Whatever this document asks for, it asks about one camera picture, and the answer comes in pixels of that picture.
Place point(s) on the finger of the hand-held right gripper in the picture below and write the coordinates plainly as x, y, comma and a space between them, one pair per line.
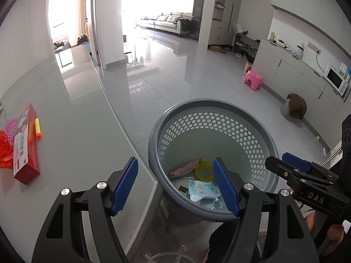
285, 169
297, 160

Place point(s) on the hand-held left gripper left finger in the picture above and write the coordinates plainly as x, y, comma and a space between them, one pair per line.
124, 186

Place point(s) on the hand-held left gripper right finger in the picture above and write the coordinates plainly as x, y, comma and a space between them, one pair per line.
224, 186

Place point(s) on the white and blue wipes packet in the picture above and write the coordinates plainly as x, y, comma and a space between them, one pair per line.
201, 190

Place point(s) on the tan and pink plush toy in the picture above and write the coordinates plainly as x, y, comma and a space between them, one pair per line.
185, 167

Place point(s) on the grey perforated plastic basket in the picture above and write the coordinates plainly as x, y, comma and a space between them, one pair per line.
219, 106

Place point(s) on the person's right hand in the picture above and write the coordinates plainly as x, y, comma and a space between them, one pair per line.
336, 232

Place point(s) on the small black packet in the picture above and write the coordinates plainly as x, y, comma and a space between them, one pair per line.
183, 188

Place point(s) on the dark pants leg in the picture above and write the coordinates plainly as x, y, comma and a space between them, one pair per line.
223, 241

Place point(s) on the brown bag on checkered basket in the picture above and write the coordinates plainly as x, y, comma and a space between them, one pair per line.
294, 105

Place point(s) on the white counter cabinet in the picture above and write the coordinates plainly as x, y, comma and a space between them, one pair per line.
290, 74

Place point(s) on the white microwave oven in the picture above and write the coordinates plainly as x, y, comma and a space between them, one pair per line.
334, 79

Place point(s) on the pink plastic stool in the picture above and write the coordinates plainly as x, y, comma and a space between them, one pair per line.
252, 79

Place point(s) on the red and white toothpaste box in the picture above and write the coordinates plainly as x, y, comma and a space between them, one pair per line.
26, 153

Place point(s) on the yellow foam dart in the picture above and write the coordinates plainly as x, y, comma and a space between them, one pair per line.
37, 128

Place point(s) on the clear water bottle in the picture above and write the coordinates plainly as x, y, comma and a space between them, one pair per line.
301, 50

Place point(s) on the red plastic bag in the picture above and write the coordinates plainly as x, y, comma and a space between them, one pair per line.
6, 150

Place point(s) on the wooden shoe rack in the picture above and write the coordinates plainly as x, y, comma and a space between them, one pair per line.
246, 46

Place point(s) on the pink mesh net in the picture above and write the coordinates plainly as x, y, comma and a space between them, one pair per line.
12, 127

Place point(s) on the cardboard box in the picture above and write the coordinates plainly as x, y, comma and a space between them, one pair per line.
215, 48

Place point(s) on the white paper bag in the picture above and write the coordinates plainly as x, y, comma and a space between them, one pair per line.
237, 28

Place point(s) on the grey low cabinet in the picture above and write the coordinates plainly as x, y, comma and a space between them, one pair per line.
219, 33

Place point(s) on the black jacket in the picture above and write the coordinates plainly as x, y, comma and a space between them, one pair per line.
184, 25

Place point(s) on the grey room door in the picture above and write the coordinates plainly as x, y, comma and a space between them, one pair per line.
97, 22

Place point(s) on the grey sofa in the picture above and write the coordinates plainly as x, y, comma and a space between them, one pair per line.
164, 22

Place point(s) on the beige curtain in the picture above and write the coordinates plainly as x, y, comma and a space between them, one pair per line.
82, 16

